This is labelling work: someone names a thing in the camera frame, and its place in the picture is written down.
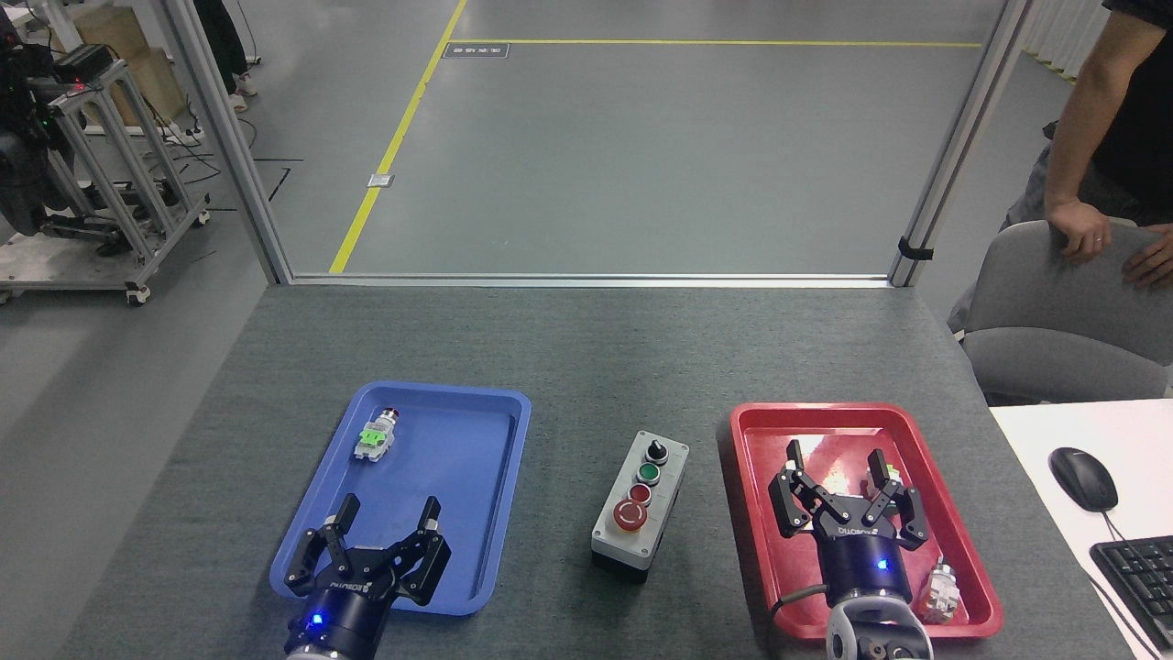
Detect black floor cable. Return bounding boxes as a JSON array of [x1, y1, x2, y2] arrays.
[[170, 115, 303, 214]]

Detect aluminium cart on wheels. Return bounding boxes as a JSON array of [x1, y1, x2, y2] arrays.
[[0, 60, 212, 308]]

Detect black robot machine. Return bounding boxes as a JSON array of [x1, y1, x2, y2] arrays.
[[0, 18, 115, 241]]

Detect silver aluminium frame rail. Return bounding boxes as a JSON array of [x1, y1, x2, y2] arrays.
[[291, 272, 894, 290]]

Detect push button with green block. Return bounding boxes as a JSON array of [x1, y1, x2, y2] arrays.
[[353, 408, 401, 462]]

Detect silver push button switch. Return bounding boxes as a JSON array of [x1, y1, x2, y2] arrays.
[[919, 557, 963, 624]]

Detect blue plastic tray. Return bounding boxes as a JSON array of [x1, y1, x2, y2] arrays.
[[269, 380, 532, 617]]

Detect brown cardboard box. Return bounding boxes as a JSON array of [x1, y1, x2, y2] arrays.
[[50, 7, 184, 125]]

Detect silver aluminium frame post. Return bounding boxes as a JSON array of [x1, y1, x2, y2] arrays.
[[160, 0, 294, 285], [887, 0, 1036, 288]]

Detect white desk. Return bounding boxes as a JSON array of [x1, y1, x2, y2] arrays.
[[990, 399, 1173, 660]]

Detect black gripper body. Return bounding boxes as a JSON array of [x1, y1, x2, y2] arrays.
[[286, 548, 404, 656], [814, 518, 913, 608]]

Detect person in dark trousers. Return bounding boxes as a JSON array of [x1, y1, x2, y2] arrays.
[[192, 0, 259, 113]]

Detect grey control box with buttons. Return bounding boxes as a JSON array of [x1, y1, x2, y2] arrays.
[[590, 430, 690, 584]]

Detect black computer mouse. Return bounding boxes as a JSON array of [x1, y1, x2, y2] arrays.
[[1048, 446, 1120, 513]]

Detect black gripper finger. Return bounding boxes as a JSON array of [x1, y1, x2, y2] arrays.
[[768, 440, 844, 539], [389, 496, 452, 606], [284, 493, 360, 595], [866, 449, 928, 551]]

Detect white curtain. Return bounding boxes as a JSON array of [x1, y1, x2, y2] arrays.
[[1022, 0, 1114, 85]]

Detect black keyboard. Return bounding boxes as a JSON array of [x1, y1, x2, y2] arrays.
[[1090, 536, 1173, 654]]

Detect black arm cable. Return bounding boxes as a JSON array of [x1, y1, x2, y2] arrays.
[[770, 587, 830, 622]]

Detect red plastic tray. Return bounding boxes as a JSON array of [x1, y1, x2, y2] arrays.
[[729, 401, 1004, 641]]

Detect person's right hand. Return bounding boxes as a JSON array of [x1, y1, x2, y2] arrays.
[[1047, 199, 1113, 263]]

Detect grey padded chair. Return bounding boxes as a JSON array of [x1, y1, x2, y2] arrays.
[[948, 220, 1173, 406]]

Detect person's left hand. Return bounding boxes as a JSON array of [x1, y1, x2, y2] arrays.
[[1123, 225, 1173, 291]]

